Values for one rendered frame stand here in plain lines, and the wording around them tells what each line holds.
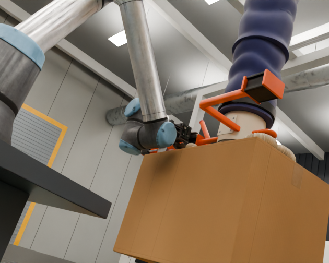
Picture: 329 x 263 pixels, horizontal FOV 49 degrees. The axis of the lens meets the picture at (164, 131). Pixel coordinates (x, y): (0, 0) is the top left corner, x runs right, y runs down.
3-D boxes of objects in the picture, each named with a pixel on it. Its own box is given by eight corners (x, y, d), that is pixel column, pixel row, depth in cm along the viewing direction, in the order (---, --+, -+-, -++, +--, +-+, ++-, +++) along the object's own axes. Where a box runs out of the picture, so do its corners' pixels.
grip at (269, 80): (282, 99, 102) (285, 84, 104) (263, 83, 98) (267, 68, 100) (258, 104, 109) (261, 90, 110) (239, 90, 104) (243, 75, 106)
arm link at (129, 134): (132, 145, 131) (142, 115, 136) (111, 147, 138) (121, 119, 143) (149, 156, 137) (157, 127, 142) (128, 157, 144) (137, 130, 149)
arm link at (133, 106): (119, 119, 144) (127, 98, 148) (144, 133, 150) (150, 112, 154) (132, 114, 137) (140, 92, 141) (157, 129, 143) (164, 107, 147)
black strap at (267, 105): (286, 125, 141) (288, 116, 142) (248, 96, 129) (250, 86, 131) (241, 133, 159) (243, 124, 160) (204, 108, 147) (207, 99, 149)
